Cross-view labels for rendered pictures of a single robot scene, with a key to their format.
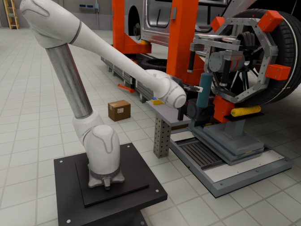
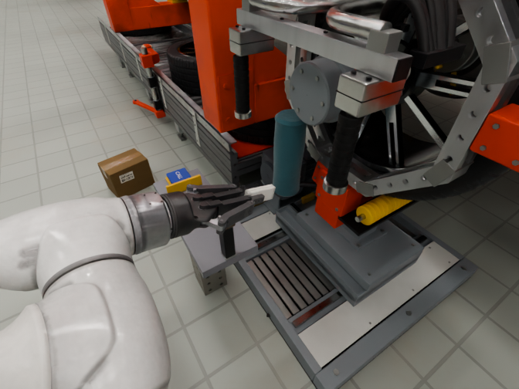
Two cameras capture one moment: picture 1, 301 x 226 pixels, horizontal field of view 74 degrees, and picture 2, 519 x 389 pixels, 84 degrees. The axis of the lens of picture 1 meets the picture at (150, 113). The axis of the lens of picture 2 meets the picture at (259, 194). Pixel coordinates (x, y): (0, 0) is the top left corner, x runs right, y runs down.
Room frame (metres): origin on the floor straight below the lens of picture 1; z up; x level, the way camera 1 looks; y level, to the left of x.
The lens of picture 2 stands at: (0.78, -0.25, 1.09)
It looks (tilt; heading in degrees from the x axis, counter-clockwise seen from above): 42 degrees down; 354
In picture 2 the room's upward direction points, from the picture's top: straight up
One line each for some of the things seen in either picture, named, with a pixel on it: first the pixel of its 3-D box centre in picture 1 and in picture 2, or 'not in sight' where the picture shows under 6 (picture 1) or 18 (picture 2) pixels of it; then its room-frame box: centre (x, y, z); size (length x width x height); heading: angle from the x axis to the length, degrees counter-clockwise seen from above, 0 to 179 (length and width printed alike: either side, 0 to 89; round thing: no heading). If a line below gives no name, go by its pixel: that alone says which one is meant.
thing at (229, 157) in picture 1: (225, 140); (342, 235); (1.55, -0.69, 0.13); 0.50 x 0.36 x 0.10; 26
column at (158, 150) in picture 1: (162, 133); (205, 250); (1.47, -0.11, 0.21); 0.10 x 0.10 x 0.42; 26
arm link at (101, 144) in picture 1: (103, 146); not in sight; (0.85, 0.23, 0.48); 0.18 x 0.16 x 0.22; 34
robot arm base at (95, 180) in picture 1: (105, 171); not in sight; (0.82, 0.22, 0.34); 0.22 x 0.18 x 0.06; 18
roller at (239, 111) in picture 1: (246, 110); (392, 200); (1.36, -0.70, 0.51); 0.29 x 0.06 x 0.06; 116
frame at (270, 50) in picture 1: (234, 61); (366, 79); (1.42, -0.56, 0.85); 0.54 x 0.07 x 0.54; 26
